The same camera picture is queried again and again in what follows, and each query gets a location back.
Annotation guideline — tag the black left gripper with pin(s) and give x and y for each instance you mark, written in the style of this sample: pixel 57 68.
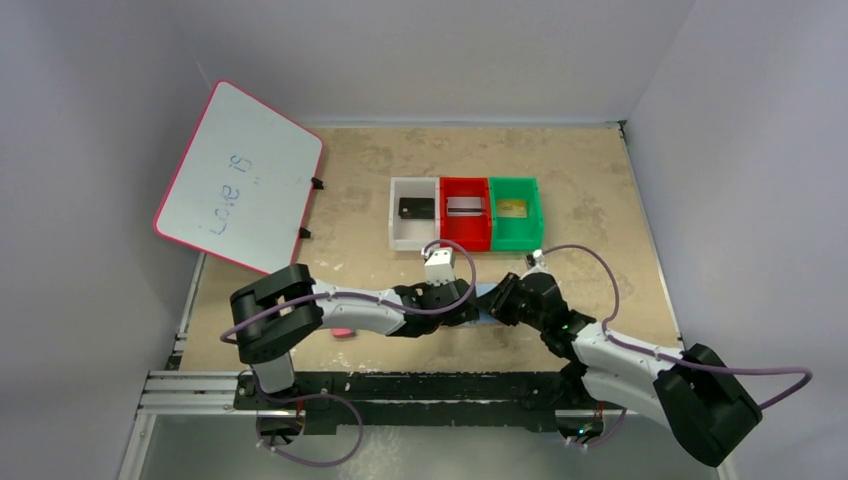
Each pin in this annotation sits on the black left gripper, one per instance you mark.
pixel 425 287

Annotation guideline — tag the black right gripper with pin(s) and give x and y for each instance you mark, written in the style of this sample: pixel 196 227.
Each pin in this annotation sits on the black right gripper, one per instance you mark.
pixel 506 301

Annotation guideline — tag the brown leather card holder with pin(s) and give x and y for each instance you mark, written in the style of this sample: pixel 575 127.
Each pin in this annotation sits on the brown leather card holder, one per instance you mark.
pixel 483 320

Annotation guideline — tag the white plastic bin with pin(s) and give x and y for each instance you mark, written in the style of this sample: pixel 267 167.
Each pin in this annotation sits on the white plastic bin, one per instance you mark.
pixel 411 235

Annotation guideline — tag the green plastic bin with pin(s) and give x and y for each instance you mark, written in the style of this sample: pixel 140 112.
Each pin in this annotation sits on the green plastic bin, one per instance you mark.
pixel 523 234

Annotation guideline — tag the red plastic bin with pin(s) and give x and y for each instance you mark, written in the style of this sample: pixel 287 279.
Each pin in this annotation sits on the red plastic bin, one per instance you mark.
pixel 473 233

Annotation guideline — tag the pink eraser block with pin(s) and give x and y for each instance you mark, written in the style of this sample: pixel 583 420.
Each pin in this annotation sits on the pink eraser block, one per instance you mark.
pixel 343 333

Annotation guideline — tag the pink framed whiteboard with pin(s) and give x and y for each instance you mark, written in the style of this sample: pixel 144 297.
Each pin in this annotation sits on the pink framed whiteboard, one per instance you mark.
pixel 242 188

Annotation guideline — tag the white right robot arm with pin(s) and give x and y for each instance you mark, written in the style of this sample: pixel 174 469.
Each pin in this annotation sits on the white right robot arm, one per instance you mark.
pixel 708 411

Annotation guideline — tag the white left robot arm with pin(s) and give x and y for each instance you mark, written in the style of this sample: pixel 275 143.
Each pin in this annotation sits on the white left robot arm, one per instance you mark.
pixel 274 314

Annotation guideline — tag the black card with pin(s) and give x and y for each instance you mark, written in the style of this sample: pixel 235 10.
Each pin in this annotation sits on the black card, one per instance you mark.
pixel 416 208

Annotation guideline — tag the gold card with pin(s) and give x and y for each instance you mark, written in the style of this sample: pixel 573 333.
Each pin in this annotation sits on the gold card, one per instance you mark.
pixel 511 208

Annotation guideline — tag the silver striped card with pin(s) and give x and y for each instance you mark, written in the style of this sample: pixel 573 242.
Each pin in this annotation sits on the silver striped card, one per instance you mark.
pixel 464 206

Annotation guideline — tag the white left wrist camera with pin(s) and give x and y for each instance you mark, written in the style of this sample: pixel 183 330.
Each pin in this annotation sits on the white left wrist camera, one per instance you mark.
pixel 439 265

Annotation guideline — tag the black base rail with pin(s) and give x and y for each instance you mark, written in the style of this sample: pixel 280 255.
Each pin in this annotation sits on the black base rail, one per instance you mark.
pixel 538 402

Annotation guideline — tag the aluminium frame rail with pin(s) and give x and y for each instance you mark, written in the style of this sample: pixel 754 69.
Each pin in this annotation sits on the aluminium frame rail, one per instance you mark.
pixel 204 393

